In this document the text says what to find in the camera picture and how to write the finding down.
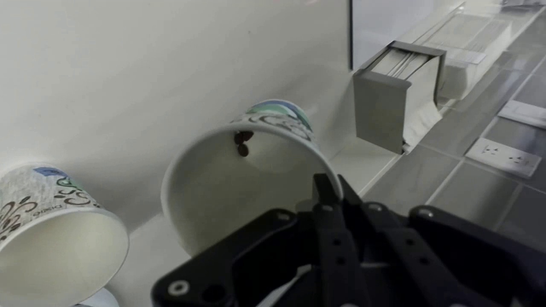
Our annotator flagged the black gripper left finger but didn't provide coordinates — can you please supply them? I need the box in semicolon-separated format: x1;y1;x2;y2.
312;174;365;307

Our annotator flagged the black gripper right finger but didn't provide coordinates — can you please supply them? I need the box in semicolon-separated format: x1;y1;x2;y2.
340;176;481;307

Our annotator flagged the patterned paper cup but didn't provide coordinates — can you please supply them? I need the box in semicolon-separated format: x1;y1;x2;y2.
0;166;130;307
161;99;343;256

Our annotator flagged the grey napkin holder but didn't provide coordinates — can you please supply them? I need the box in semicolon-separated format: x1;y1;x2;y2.
353;41;446;156

